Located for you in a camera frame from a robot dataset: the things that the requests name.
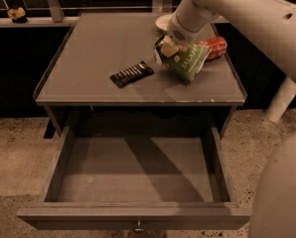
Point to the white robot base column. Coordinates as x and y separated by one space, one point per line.
274 206

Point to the small yellow black object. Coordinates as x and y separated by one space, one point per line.
17 15

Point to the red soda can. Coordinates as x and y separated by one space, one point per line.
216 45

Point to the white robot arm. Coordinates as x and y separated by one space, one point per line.
269 24

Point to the open grey top drawer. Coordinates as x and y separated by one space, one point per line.
115 167

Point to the black striped snack bar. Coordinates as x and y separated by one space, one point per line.
131 74

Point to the white bowl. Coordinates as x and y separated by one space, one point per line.
163 21

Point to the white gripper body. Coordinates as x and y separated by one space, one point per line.
175 34

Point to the green jalapeno chip bag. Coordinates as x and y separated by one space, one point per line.
186 63

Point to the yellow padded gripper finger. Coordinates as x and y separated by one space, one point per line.
168 47

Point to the metal drawer knob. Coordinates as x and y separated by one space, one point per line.
137 228

